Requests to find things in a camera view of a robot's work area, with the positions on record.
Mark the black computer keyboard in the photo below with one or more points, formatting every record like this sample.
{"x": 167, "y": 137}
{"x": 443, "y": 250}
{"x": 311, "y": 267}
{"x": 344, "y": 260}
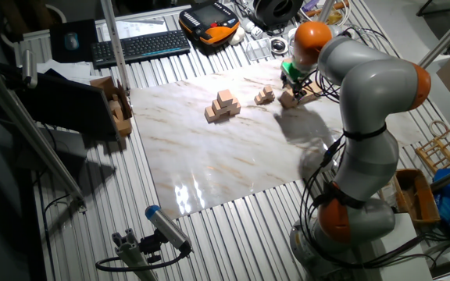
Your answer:
{"x": 143, "y": 47}

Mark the white paper sheet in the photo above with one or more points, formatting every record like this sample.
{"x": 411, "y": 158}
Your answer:
{"x": 139, "y": 28}
{"x": 65, "y": 70}

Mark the black flat panel screen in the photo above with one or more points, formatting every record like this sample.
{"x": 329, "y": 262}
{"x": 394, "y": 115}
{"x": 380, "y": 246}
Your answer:
{"x": 68, "y": 105}

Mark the silver camera with blue tip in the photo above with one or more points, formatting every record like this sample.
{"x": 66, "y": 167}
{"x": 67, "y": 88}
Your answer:
{"x": 168, "y": 228}

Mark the pale wooden block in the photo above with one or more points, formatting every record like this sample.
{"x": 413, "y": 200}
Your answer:
{"x": 114, "y": 105}
{"x": 118, "y": 114}

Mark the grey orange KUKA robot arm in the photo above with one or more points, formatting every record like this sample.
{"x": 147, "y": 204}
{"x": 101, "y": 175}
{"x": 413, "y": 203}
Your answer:
{"x": 373, "y": 89}

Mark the white power adapter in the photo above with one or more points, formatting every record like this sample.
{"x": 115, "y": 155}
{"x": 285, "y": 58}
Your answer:
{"x": 250, "y": 27}

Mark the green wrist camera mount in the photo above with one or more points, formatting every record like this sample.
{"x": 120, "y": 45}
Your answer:
{"x": 289, "y": 70}

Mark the black mouse pad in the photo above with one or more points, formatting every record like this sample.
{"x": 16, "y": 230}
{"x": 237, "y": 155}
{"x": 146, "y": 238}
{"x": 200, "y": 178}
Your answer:
{"x": 59, "y": 47}

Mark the metal bowl with white rim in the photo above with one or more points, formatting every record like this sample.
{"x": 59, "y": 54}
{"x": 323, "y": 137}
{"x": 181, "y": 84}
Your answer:
{"x": 279, "y": 45}

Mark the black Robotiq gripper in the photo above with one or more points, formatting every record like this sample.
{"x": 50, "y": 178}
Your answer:
{"x": 295, "y": 86}

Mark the dark computer mouse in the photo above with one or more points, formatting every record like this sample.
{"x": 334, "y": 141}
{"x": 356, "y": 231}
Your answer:
{"x": 71, "y": 41}

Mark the wooden lattice rack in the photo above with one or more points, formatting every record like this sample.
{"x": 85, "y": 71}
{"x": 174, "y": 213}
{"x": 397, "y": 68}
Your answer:
{"x": 422, "y": 156}

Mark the black orange teach pendant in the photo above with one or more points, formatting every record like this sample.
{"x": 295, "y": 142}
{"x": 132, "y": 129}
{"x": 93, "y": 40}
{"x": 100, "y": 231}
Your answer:
{"x": 209, "y": 17}

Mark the round white power socket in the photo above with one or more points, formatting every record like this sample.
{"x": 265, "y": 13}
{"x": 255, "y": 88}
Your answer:
{"x": 290, "y": 37}

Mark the brown cardboard box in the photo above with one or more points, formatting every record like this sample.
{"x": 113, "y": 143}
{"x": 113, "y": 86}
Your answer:
{"x": 125, "y": 126}

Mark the black filament spool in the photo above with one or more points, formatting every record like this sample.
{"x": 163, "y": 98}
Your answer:
{"x": 273, "y": 11}

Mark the white egg shaped object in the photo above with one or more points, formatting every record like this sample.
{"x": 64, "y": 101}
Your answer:
{"x": 237, "y": 36}

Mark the clear gridded plastic box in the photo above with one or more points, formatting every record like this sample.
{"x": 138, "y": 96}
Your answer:
{"x": 258, "y": 48}

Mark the medium wooden cube block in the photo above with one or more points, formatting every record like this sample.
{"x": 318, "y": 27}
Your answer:
{"x": 235, "y": 101}
{"x": 235, "y": 110}
{"x": 225, "y": 97}
{"x": 210, "y": 114}
{"x": 216, "y": 107}

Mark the short aluminium profile piece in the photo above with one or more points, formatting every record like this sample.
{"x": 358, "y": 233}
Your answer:
{"x": 131, "y": 257}

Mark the brown wooden tray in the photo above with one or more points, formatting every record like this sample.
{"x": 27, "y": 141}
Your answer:
{"x": 420, "y": 199}

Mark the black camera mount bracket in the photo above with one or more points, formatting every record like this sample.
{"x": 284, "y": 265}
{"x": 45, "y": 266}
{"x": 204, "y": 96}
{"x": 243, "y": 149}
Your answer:
{"x": 151, "y": 246}

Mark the aluminium frame post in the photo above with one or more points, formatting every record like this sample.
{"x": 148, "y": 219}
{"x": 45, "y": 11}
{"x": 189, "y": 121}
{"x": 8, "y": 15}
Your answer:
{"x": 326, "y": 9}
{"x": 115, "y": 47}

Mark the marble pattern table mat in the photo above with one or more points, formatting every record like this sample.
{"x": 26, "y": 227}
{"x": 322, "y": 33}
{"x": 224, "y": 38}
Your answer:
{"x": 209, "y": 164}

